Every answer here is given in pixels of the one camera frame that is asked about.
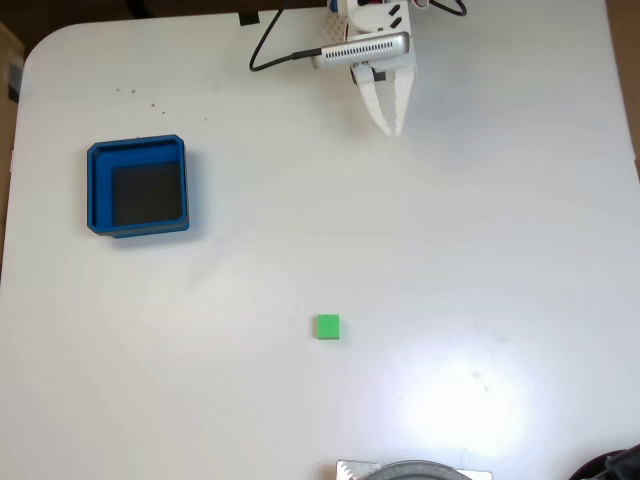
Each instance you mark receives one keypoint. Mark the green cube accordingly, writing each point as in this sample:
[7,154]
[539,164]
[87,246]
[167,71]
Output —
[328,326]

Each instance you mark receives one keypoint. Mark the blue square box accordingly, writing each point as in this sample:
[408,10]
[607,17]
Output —
[100,190]

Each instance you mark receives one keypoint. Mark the cardboard box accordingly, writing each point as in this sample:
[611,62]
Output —
[10,45]

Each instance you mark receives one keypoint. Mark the black tape piece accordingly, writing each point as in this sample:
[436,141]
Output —
[249,19]

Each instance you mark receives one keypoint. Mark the grey round object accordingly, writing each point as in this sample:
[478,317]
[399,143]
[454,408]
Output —
[420,471]

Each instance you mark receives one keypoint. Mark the dark maroon round object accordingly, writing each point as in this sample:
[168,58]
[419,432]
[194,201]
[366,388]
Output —
[590,470]

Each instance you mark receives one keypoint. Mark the black object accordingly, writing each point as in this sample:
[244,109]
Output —
[625,465]

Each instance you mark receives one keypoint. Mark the silver bar camera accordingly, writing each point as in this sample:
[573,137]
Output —
[365,50]

